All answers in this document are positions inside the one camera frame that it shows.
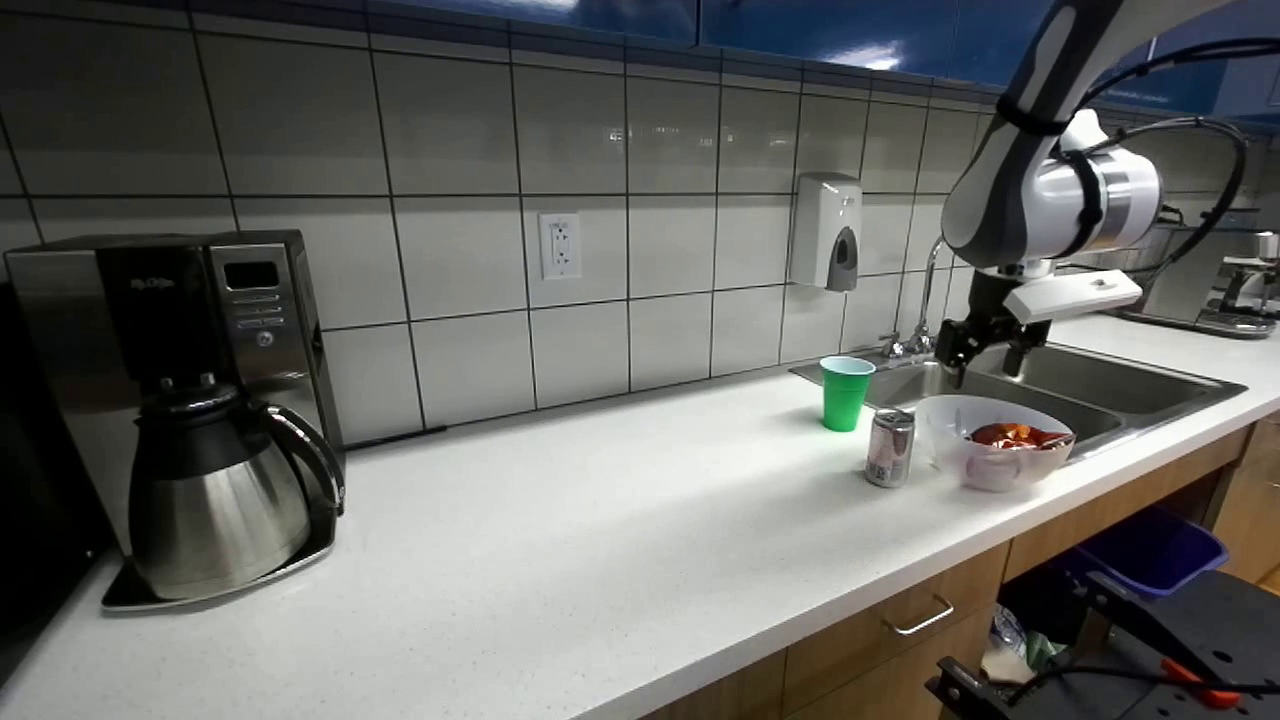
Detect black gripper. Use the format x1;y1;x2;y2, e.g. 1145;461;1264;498
938;273;1047;375

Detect red doritos chip packet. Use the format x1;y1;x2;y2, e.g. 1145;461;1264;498
970;426;1072;452

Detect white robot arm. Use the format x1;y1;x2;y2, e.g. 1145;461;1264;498
938;0;1227;375

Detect clear plastic bowl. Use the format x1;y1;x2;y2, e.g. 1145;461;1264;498
917;395;1075;493

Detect chrome sink faucet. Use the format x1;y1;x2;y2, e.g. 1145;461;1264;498
884;237;944;359

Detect stainless steel double sink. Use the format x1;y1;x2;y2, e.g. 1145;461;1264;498
867;343;1242;447

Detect green plastic cup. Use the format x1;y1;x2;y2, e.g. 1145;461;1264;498
819;356;876;434

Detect silver soda can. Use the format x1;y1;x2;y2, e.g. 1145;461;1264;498
864;409;917;489

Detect blue bin under counter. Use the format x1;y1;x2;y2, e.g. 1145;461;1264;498
1072;511;1227;601

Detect blue upper cabinets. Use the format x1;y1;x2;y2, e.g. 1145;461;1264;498
368;0;1280;125

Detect wooden lower drawer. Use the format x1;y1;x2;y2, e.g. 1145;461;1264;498
783;549;1005;720

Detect black tripod stand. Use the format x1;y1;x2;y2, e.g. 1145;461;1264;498
928;574;1280;720

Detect steel coffee carafe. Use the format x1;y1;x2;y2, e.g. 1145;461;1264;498
129;385;344;603

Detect black coffee maker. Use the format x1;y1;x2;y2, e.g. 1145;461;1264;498
10;229;344;613

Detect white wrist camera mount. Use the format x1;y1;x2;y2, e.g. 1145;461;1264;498
1005;267;1145;325

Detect white wall soap dispenser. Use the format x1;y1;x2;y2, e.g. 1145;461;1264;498
788;178;864;293

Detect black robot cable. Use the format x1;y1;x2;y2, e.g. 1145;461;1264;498
1075;36;1280;273

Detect white wall power outlet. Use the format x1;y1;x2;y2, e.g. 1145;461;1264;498
539;216;579;280

